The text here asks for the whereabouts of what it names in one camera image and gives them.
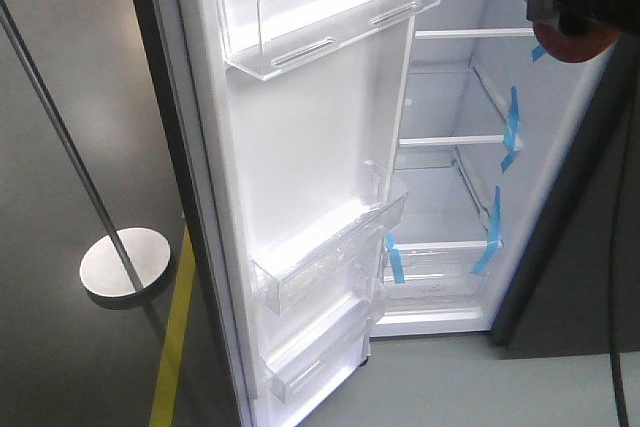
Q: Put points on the red yellow apple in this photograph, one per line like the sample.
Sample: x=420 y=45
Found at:
x=576 y=49

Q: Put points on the grey fridge with open door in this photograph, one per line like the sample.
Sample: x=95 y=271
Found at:
x=460 y=102

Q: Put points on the clear crisper drawer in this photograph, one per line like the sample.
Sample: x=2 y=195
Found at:
x=432 y=277

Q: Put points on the clear upper door bin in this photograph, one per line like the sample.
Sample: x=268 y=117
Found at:
x=330 y=12

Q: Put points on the clear door bin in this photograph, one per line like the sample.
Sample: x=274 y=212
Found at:
x=330 y=12
x=323 y=338
x=291 y=268

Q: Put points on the clear middle door bin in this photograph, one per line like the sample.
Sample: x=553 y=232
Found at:
x=291 y=268

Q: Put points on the clear lower door bin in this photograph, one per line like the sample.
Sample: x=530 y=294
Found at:
x=323 y=338

